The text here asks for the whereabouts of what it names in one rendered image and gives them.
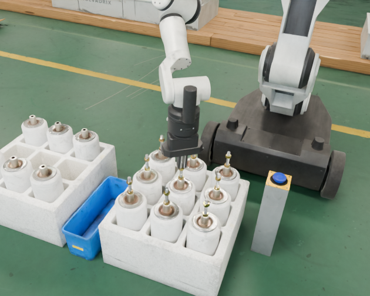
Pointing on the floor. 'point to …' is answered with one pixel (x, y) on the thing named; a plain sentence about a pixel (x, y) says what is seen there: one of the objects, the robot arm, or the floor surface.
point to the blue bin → (92, 218)
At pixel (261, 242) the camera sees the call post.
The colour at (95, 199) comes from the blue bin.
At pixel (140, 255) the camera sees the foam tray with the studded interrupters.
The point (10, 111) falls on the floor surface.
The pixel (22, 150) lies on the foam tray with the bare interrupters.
